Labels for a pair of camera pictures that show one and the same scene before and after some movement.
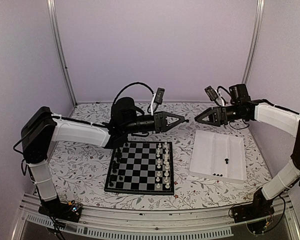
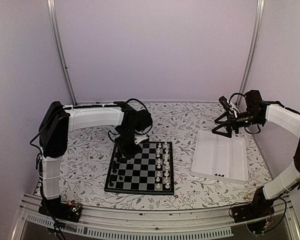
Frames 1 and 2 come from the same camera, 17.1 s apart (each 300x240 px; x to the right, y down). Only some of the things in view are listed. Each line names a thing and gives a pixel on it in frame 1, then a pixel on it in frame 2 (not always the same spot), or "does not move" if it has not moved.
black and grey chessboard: [142, 167] does not move
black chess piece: [115, 165] does not move
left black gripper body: [155, 126] -> [124, 144]
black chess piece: [113, 177] does not move
